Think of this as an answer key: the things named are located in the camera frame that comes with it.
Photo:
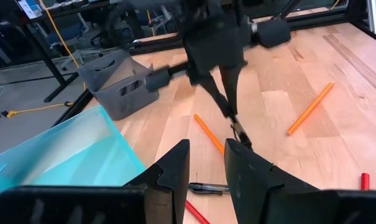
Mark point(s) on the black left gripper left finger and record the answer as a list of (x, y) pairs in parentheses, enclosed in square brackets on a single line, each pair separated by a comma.
[(82, 205)]

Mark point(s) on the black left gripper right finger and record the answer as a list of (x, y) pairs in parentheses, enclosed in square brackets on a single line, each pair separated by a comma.
[(268, 199)]

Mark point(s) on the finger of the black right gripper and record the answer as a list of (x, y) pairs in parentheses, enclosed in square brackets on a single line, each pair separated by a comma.
[(215, 95), (230, 90)]

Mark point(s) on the orange pencil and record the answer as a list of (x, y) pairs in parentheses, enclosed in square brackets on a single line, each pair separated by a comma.
[(208, 132), (310, 109)]

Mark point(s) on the black pen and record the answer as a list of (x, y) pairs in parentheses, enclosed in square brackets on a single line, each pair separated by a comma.
[(206, 188)]

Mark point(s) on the red pencil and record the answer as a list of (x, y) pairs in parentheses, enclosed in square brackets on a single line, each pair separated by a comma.
[(195, 213), (365, 182)]

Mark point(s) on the teal translucent plastic bin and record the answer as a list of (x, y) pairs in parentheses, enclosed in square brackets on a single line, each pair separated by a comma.
[(66, 149)]

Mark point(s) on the grey plastic bin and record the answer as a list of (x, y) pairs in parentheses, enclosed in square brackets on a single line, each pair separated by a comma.
[(125, 102)]

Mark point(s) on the blue office chair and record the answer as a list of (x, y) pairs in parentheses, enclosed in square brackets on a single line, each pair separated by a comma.
[(66, 32)]

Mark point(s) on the silver aluminium extrusion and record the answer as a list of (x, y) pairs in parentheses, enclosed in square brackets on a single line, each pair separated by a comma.
[(375, 15)]

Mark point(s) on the white and blue box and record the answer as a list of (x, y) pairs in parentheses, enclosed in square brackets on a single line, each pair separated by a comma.
[(30, 8)]

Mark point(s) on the black table frame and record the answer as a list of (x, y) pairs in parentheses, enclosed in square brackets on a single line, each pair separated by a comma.
[(315, 21)]

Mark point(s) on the black desk frame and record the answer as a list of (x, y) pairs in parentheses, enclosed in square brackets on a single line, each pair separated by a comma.
[(51, 68)]

